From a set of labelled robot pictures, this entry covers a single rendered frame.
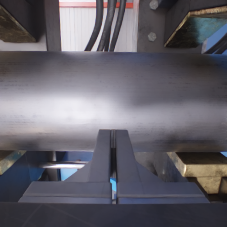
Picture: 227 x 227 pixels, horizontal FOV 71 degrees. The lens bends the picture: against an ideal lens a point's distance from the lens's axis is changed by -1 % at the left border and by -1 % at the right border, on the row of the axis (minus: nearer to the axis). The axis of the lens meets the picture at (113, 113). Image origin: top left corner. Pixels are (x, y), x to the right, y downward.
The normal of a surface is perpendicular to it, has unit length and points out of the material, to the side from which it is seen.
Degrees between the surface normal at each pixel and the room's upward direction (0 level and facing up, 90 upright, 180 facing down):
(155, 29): 90
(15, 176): 180
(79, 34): 90
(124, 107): 90
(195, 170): 90
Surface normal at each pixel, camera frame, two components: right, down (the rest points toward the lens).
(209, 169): 0.01, 0.25
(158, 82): 0.01, -0.24
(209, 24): -0.01, 1.00
